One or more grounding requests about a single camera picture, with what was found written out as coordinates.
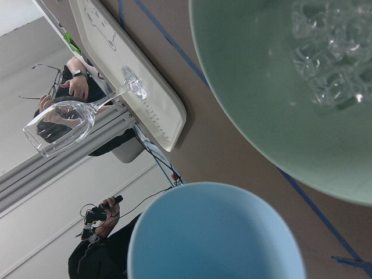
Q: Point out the light blue cup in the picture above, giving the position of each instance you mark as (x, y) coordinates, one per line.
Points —
(212, 230)

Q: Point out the mint green bowl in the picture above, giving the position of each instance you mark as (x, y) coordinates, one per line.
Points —
(244, 50)

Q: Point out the ice cubes in green bowl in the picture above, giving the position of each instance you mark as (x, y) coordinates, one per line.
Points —
(334, 54)

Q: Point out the cream bear tray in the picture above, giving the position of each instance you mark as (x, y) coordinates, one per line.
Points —
(108, 46)

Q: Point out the seated person in black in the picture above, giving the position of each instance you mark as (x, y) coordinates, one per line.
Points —
(73, 83)

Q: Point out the clear wine glass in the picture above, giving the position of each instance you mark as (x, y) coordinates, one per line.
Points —
(67, 123)

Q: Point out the standing person in black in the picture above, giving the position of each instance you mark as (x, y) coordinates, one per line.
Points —
(106, 257)

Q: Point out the aluminium frame post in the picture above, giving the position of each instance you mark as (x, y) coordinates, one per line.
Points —
(23, 179)

